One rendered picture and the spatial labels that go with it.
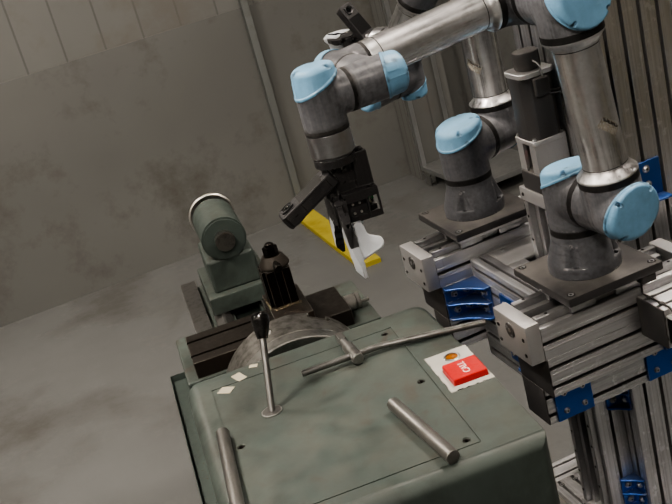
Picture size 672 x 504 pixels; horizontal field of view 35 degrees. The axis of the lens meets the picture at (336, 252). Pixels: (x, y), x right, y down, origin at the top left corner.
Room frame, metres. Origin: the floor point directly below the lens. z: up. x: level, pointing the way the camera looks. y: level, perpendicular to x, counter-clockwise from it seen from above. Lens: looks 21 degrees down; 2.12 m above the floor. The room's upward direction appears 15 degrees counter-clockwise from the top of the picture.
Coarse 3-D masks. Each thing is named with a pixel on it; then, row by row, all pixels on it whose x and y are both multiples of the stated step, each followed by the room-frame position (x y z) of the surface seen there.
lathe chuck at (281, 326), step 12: (276, 324) 1.96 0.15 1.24; (288, 324) 1.94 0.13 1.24; (300, 324) 1.93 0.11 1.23; (312, 324) 1.93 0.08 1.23; (324, 324) 1.94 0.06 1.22; (336, 324) 1.97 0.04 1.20; (252, 336) 1.96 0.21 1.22; (276, 336) 1.90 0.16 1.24; (240, 348) 1.96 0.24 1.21; (252, 348) 1.91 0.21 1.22; (240, 360) 1.92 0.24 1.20
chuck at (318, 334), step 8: (288, 336) 1.89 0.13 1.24; (296, 336) 1.88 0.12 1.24; (304, 336) 1.87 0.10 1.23; (312, 336) 1.87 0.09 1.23; (320, 336) 1.87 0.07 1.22; (328, 336) 1.88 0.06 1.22; (272, 344) 1.88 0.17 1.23; (280, 344) 1.86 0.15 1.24; (288, 344) 1.86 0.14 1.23; (296, 344) 1.87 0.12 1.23; (304, 344) 1.87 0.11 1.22; (272, 352) 1.86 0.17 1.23; (280, 352) 1.86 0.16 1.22; (256, 360) 1.86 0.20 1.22
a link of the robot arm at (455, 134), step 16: (448, 128) 2.47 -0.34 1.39; (464, 128) 2.43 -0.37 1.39; (480, 128) 2.44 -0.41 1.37; (448, 144) 2.43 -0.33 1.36; (464, 144) 2.42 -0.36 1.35; (480, 144) 2.43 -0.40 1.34; (496, 144) 2.47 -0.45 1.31; (448, 160) 2.44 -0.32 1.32; (464, 160) 2.42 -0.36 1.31; (480, 160) 2.43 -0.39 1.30; (448, 176) 2.45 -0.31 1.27; (464, 176) 2.42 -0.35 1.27
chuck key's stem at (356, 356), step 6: (336, 336) 1.76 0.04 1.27; (342, 336) 1.75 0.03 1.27; (342, 342) 1.73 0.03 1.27; (348, 342) 1.71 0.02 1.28; (342, 348) 1.71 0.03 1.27; (348, 348) 1.69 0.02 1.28; (354, 348) 1.68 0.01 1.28; (354, 354) 1.66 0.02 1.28; (360, 354) 1.66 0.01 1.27; (354, 360) 1.66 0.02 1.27; (360, 360) 1.66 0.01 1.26
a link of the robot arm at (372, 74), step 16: (352, 64) 1.72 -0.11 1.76; (368, 64) 1.71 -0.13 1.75; (384, 64) 1.71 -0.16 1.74; (400, 64) 1.72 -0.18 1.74; (352, 80) 1.69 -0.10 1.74; (368, 80) 1.69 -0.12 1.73; (384, 80) 1.70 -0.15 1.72; (400, 80) 1.71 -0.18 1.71; (368, 96) 1.69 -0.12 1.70; (384, 96) 1.71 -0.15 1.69
